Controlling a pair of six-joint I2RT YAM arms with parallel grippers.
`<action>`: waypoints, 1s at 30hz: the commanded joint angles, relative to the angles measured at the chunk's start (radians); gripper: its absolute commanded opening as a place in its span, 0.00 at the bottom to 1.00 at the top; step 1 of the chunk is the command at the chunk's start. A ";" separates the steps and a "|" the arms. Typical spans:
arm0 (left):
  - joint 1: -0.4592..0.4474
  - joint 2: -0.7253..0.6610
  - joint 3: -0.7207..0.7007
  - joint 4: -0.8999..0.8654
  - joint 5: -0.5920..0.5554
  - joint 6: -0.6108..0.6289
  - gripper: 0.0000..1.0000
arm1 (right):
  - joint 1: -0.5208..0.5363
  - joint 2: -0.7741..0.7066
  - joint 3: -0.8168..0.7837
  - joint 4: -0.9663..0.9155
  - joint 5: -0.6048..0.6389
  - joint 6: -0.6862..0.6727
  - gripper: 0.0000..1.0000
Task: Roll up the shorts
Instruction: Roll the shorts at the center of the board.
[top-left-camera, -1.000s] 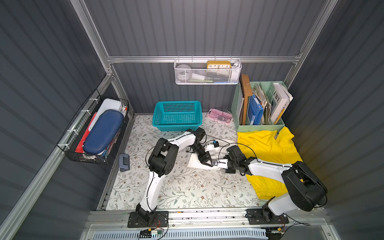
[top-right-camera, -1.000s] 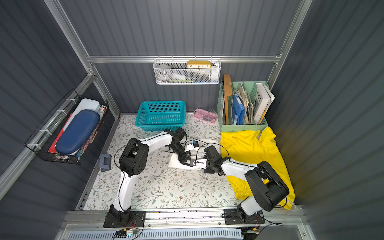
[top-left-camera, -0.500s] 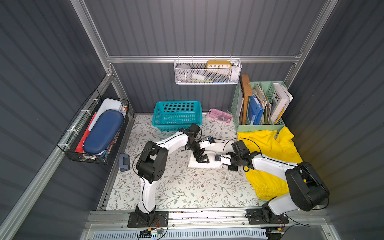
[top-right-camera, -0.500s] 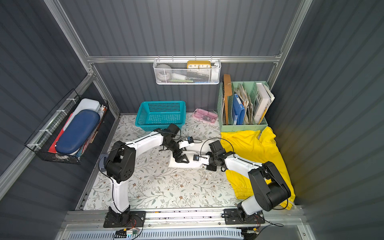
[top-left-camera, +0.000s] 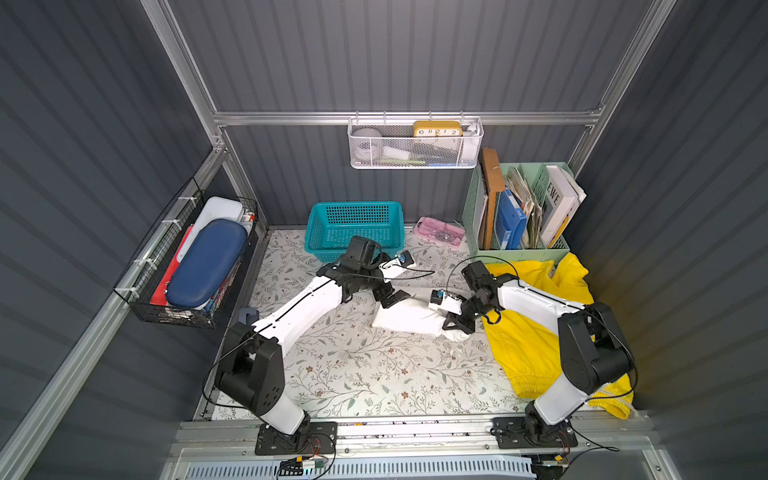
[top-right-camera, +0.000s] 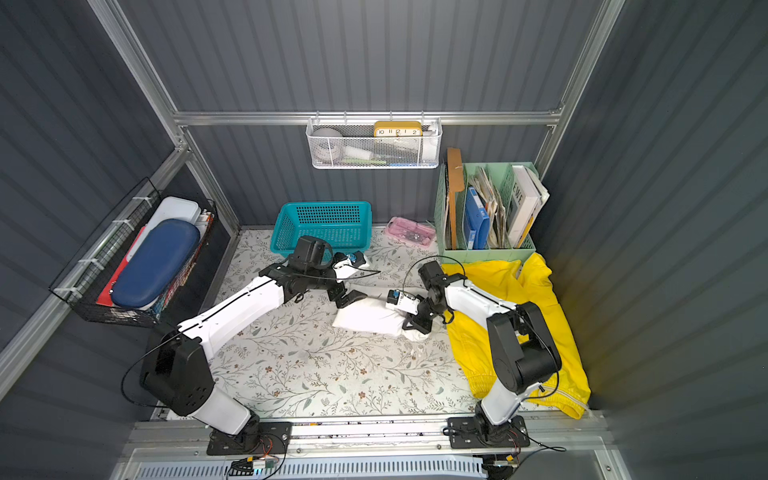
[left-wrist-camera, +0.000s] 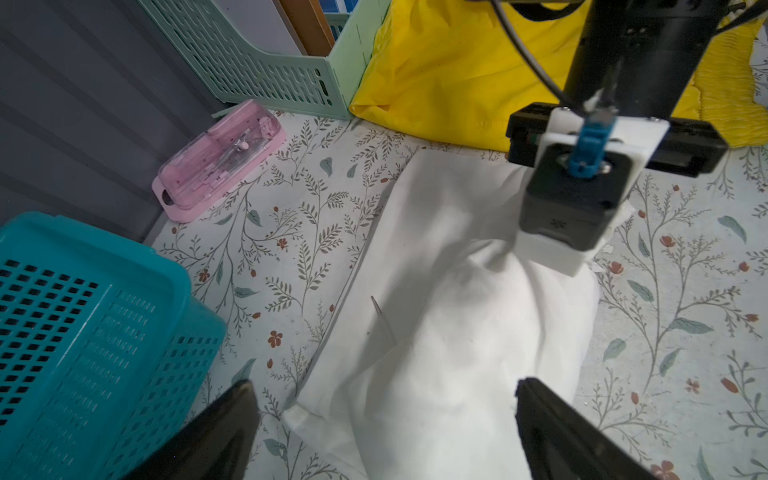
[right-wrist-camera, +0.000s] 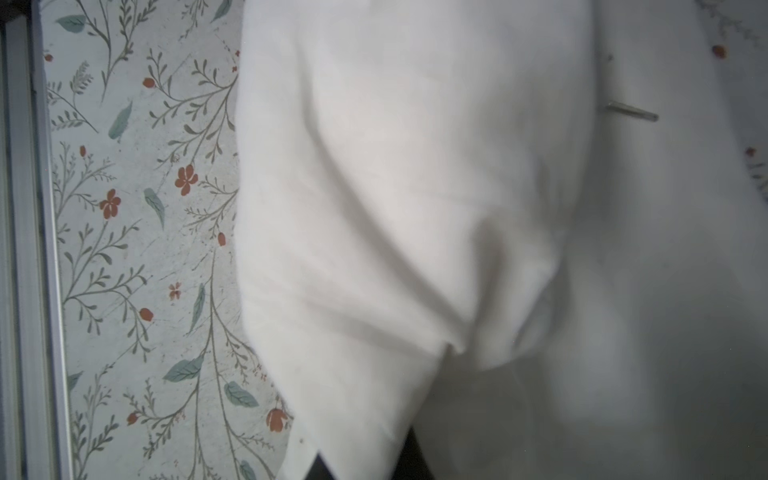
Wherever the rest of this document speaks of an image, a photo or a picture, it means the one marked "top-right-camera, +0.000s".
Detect yellow garment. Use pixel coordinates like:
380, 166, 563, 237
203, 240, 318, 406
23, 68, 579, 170
443, 252, 592, 420

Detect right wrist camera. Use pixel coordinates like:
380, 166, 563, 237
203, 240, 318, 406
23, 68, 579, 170
386, 289, 421, 315

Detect blue folder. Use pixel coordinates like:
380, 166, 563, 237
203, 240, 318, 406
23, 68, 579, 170
463, 186, 490, 250

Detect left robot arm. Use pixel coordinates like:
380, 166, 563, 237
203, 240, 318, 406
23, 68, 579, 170
137, 236, 370, 436

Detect pink plastic box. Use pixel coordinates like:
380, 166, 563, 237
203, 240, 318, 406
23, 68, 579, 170
384, 217, 436, 249

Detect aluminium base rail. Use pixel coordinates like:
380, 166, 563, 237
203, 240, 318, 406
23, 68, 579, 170
111, 411, 631, 479

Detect floral table mat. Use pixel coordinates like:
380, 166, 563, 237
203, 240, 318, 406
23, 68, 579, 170
161, 226, 499, 421

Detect red folder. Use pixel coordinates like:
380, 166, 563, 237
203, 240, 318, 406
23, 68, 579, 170
96, 226, 146, 307

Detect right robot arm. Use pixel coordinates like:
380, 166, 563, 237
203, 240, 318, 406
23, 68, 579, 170
386, 256, 562, 449

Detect white book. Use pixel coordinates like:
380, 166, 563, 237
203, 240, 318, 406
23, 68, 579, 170
507, 165, 550, 249

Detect yellow clock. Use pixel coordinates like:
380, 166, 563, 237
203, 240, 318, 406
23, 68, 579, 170
373, 120, 424, 138

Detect green file organizer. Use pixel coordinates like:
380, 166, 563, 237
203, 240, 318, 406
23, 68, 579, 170
432, 162, 538, 264

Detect black wire side basket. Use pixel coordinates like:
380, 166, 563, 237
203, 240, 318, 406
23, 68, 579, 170
49, 178, 218, 328

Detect brown board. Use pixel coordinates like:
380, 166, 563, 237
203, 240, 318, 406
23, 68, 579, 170
447, 147, 464, 250

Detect tape roll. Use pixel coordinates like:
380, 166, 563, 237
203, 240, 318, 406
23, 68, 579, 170
308, 127, 344, 165

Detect blue oval case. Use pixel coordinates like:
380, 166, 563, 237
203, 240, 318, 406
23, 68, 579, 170
112, 219, 200, 309

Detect white flat box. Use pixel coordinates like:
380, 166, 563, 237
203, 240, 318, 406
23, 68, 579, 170
124, 196, 201, 262

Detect white shorts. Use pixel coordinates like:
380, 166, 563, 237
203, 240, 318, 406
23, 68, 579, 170
332, 296, 432, 341

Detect white wire wall basket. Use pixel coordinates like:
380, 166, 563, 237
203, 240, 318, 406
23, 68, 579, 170
306, 116, 443, 170

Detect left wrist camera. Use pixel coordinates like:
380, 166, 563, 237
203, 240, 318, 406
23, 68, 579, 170
333, 251, 368, 269

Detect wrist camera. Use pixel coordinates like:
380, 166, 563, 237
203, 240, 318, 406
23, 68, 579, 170
386, 289, 421, 315
333, 251, 368, 269

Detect teal plastic basket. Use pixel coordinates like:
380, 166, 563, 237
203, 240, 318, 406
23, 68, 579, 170
270, 201, 373, 256

